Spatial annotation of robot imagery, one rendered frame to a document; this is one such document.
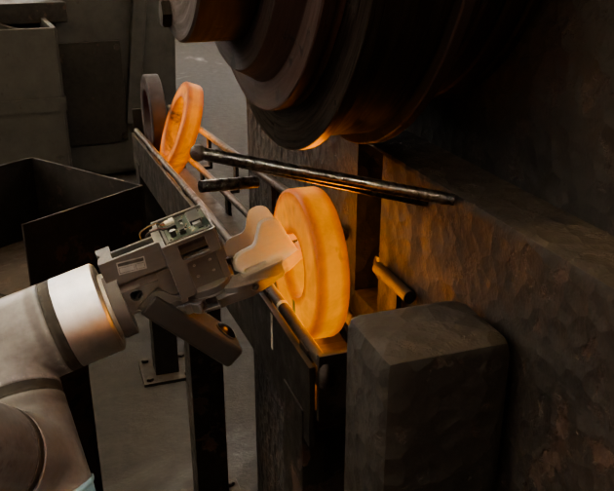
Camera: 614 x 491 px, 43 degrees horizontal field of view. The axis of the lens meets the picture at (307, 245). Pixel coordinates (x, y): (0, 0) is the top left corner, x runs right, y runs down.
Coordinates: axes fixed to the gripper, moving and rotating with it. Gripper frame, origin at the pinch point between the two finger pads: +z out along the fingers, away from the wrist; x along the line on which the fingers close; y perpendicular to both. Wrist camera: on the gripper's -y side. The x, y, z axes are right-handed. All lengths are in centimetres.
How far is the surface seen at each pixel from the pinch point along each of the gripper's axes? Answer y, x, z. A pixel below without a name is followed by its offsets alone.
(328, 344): -10.5, -2.6, -1.4
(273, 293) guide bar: -3.7, 0.0, -4.9
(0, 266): -7, 46, -36
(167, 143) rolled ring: -11, 90, -4
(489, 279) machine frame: 4.3, -24.7, 7.3
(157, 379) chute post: -72, 102, -26
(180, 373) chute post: -73, 103, -20
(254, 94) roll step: 17.2, -2.2, -1.0
